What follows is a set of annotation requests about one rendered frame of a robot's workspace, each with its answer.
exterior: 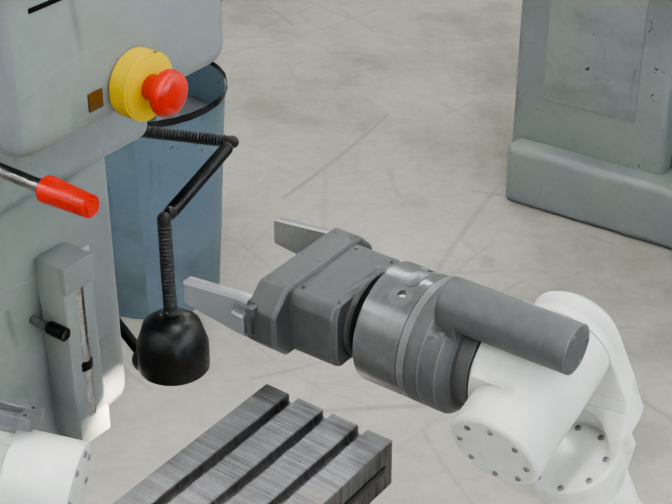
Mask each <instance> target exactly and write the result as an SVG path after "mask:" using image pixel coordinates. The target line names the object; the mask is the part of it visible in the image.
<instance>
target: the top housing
mask: <svg viewBox="0 0 672 504"><path fill-rule="evenodd" d="M222 44H223V36H222V13H221V0H0V152H1V153H3V154H6V155H8V156H12V157H19V158H23V157H26V156H30V155H33V154H35V153H37V152H39V151H41V150H43V149H45V148H47V147H49V146H51V145H53V144H55V143H57V142H59V141H61V140H63V139H64V138H66V137H68V136H70V135H72V134H74V133H76V132H78V131H80V130H82V129H84V128H86V127H88V126H90V125H92V124H94V123H96V122H98V121H100V120H102V119H103V118H105V117H107V116H109V115H111V114H113V113H115V112H116V111H115V109H114V108H113V106H112V104H111V101H110V95H109V84H110V78H111V74H112V71H113V69H114V67H115V65H116V63H117V62H118V60H119V59H120V58H121V57H122V55H123V54H125V53H126V52H127V51H128V50H130V49H132V48H134V47H138V46H142V47H146V48H149V49H153V50H156V51H159V52H161V53H163V54H165V55H166V56H167V58H168V59H169V61H170V63H171V66H172V69H175V70H178V71H179V72H181V73H182V74H183V76H184V77H185V76H187V75H189V74H191V73H193V72H195V71H197V70H199V69H201V68H203V67H205V66H207V65H209V64H210V63H212V62H213V61H214V60H215V59H216V58H217V57H218V56H219V54H220V52H221V50H222ZM100 88H102V91H103V102H104V106H103V107H101V108H99V109H97V110H95V111H93V112H91V113H89V109H88V98H87V95H88V94H90V93H92V92H94V91H96V90H98V89H100Z"/></svg>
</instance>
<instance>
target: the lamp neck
mask: <svg viewBox="0 0 672 504"><path fill-rule="evenodd" d="M157 224H158V225H157V228H158V229H157V231H158V239H159V240H158V243H159V254H160V255H159V257H160V265H161V266H160V269H161V270H160V272H161V280H162V281H161V283H162V291H163V292H162V294H163V296H162V298H163V305H164V306H163V309H164V310H163V312H164V315H165V316H167V317H173V316H175V315H176V314H177V302H176V301H177V298H176V291H175V290H176V287H175V286H176V284H175V273H174V272H175V269H174V268H175V267H174V262H173V261H174V258H173V257H174V255H173V247H172V246H173V243H172V242H173V240H172V232H171V231H172V228H171V227H172V225H171V217H170V215H169V214H168V213H167V212H161V213H159V214H158V216H157Z"/></svg>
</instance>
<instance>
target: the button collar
mask: <svg viewBox="0 0 672 504"><path fill-rule="evenodd" d="M166 69H172V66H171V63H170V61H169V59H168V58H167V56H166V55H165V54H163V53H161V52H159V51H156V50H153V49H149V48H146V47H142V46H138V47H134V48H132V49H130V50H128V51H127V52H126V53H125V54H123V55H122V57H121V58H120V59H119V60H118V62H117V63H116V65H115V67H114V69H113V71H112V74H111V78H110V84H109V95H110V101H111V104H112V106H113V108H114V109H115V111H116V112H117V113H118V114H120V115H122V116H125V117H127V118H130V119H133V120H136V121H139V122H145V121H148V120H151V119H152V118H154V117H155V116H157V115H156V114H155V113H154V112H153V111H152V109H151V107H150V101H148V100H146V99H144V98H143V96H142V91H141V90H142V84H143V82H144V80H145V79H146V77H148V76H149V75H151V74H155V75H159V74H160V73H161V72H162V71H164V70H166Z"/></svg>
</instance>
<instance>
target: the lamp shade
mask: <svg viewBox="0 0 672 504"><path fill-rule="evenodd" d="M163 310H164V309H163V308H162V309H160V310H157V311H155V312H153V313H151V314H149V315H148V316H147V317H146V318H145V319H144V320H143V323H142V326H141V329H140V333H139V336H138V339H137V343H136V348H137V359H138V370H139V372H140V374H141V376H142V377H143V378H144V379H146V380H147V381H149V382H151V383H154V384H157V385H162V386H180V385H185V384H189V383H192V382H194V381H196V380H198V379H200V378H201V377H203V376H204V375H205V374H206V373H207V371H208V370H209V367H210V349H209V337H208V335H207V333H206V331H205V329H204V326H203V324H202V322H201V320H200V318H199V316H198V315H197V314H196V313H194V312H192V311H190V310H187V309H183V308H179V307H177V314H176V315H175V316H173V317H167V316H165V315H164V312H163Z"/></svg>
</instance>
